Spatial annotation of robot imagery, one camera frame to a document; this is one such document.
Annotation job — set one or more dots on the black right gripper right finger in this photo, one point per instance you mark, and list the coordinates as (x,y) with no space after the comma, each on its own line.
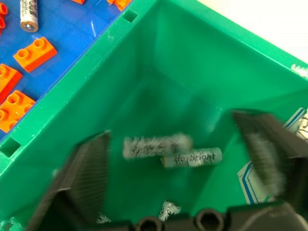
(269,149)

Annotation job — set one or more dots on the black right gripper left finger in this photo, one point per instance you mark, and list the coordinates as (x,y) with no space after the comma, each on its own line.
(84,173)

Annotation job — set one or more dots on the green plastic bin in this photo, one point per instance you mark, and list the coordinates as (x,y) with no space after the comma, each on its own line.
(173,79)

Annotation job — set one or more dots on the blue plastic bin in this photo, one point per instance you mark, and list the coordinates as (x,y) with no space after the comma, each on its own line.
(67,31)

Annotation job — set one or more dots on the white blue-lined label sticker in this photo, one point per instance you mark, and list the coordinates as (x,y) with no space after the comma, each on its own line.
(250,185)

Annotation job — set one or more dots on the white Heybright AA battery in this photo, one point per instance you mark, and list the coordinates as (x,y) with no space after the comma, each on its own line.
(195,158)

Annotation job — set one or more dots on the orange four-stud toy brick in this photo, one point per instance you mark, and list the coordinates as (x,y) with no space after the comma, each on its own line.
(14,108)

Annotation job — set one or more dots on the red-orange toy brick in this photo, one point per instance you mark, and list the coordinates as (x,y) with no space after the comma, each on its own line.
(7,79)

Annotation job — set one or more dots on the orange two-stud toy brick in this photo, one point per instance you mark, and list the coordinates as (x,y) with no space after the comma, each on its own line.
(33,55)

